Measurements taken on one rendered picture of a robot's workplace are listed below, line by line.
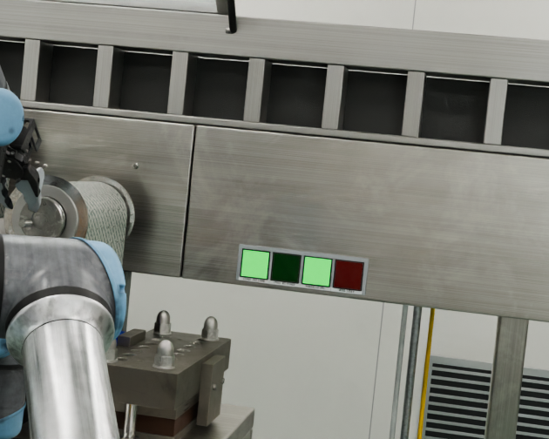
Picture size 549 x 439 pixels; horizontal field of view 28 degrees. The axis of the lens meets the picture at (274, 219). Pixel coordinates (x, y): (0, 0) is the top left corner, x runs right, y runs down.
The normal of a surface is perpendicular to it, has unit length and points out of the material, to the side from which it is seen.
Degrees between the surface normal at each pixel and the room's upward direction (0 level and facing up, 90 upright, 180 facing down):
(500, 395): 90
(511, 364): 90
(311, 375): 90
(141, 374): 90
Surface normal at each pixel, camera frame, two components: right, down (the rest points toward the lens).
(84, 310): 0.61, -0.06
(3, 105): 0.77, 0.11
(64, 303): 0.32, -0.11
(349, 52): -0.18, 0.04
